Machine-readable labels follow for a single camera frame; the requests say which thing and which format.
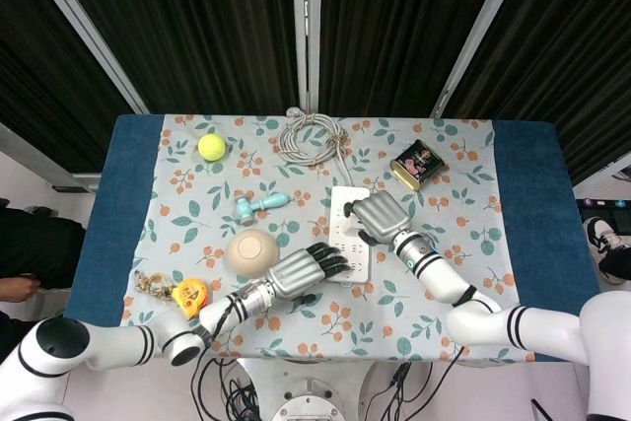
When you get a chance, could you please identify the light blue toy hammer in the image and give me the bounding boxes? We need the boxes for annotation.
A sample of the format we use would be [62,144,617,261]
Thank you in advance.
[235,192,290,224]

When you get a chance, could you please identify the yellow tape measure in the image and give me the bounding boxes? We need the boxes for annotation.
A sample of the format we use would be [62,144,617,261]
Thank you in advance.
[173,277,211,318]

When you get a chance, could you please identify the person in black clothes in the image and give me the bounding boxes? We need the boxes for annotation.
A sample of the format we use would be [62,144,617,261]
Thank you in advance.
[0,206,88,305]

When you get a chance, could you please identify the white cable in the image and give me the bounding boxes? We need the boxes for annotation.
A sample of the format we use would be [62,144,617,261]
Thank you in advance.
[279,105,356,188]

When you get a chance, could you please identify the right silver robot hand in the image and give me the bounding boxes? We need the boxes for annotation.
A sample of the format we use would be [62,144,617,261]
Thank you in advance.
[342,191,414,247]

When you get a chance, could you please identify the white slotted frame post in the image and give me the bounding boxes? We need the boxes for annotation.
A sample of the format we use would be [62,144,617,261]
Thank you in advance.
[429,0,541,119]
[291,0,322,114]
[17,0,149,114]

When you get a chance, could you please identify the black and white shoe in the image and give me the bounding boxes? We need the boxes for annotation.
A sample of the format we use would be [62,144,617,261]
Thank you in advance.
[584,216,631,250]

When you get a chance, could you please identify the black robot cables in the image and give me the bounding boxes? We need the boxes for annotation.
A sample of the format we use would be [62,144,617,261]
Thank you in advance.
[189,355,278,421]

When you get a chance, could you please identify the black and gold tin can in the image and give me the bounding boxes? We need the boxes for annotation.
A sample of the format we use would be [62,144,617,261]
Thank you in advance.
[390,139,449,192]

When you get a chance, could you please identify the black curtain backdrop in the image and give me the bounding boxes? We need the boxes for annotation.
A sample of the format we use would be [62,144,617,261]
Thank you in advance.
[0,0,631,186]

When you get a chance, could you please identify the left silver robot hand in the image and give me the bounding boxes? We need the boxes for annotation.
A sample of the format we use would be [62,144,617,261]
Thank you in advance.
[263,242,352,305]

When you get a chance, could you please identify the floral patterned tablecloth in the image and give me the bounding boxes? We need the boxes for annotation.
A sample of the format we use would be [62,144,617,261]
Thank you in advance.
[117,113,536,363]

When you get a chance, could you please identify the blue table cover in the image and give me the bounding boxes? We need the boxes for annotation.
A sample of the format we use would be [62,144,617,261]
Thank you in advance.
[63,113,601,364]

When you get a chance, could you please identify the white robot torso base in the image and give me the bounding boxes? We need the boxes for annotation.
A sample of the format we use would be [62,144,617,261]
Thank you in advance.
[236,356,411,421]

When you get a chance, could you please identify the yellow tennis ball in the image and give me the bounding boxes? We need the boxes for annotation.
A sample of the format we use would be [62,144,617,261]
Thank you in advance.
[197,133,228,162]

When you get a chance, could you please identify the bunch of keys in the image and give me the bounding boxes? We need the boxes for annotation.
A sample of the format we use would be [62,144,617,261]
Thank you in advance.
[133,270,175,302]

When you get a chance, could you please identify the beige upturned bowl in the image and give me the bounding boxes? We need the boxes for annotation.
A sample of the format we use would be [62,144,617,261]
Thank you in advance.
[227,229,280,274]

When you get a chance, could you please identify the white power strip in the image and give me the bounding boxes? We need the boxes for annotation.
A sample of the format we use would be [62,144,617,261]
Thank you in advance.
[328,185,373,287]

